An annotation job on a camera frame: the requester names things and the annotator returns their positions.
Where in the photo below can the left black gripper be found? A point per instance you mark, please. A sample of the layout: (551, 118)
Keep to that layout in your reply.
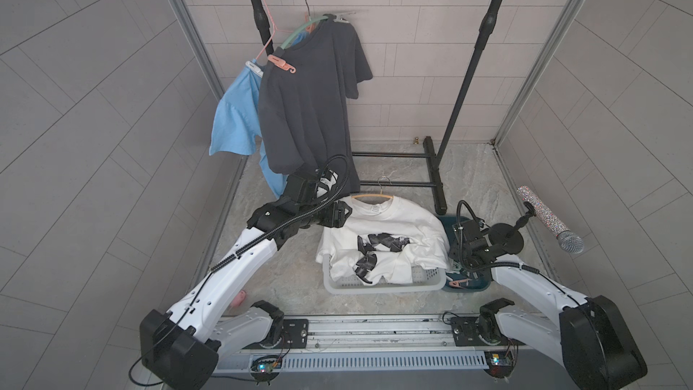
(338, 219)

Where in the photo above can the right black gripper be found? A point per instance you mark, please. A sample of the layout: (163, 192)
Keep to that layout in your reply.
(455, 245)

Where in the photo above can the dark garment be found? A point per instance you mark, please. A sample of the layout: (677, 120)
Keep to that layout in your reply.
(303, 115)

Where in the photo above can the orange wire hanger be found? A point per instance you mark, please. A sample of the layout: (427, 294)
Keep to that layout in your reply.
(375, 197)

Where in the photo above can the white printed t-shirt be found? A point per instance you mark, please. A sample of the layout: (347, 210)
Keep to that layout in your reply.
(384, 242)

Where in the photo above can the light blue printed t-shirt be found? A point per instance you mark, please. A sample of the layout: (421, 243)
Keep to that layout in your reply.
(236, 126)

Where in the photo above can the white clothespin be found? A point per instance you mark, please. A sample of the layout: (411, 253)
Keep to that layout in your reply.
(256, 69)

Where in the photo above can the salmon pink clothespin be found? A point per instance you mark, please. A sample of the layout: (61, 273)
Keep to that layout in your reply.
(281, 63)

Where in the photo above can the pink wire hanger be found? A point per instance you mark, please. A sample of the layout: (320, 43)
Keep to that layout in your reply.
(265, 26)

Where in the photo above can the mint green hanger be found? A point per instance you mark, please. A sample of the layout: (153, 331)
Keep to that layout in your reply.
(311, 21)

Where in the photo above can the grey clothespin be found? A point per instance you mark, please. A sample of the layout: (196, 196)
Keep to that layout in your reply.
(343, 17)

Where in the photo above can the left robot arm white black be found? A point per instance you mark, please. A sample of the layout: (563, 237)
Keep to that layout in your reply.
(184, 345)

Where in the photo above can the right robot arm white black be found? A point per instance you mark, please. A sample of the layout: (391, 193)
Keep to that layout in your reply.
(588, 336)

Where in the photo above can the teal plastic tray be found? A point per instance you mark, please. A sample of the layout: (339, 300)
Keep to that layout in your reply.
(458, 280)

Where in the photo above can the glitter microphone on stand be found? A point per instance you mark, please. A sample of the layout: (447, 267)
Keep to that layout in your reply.
(508, 237)

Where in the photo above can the white laundry basket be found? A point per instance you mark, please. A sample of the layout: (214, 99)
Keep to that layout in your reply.
(423, 281)

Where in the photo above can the right circuit board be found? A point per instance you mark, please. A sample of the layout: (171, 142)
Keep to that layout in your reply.
(500, 364)

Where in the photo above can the circuit board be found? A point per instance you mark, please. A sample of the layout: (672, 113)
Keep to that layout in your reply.
(500, 364)
(266, 369)

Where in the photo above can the pink clothespin on floor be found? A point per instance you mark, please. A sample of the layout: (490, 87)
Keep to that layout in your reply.
(239, 299)

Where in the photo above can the left circuit board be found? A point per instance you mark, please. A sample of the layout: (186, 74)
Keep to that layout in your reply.
(266, 369)

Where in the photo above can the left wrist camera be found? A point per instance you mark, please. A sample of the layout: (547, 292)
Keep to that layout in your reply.
(327, 182)

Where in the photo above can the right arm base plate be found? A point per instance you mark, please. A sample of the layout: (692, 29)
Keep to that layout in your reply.
(477, 331)

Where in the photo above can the aluminium mounting rail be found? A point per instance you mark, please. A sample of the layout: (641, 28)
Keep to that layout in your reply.
(371, 332)

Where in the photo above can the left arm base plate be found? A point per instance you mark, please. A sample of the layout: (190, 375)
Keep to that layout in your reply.
(290, 333)

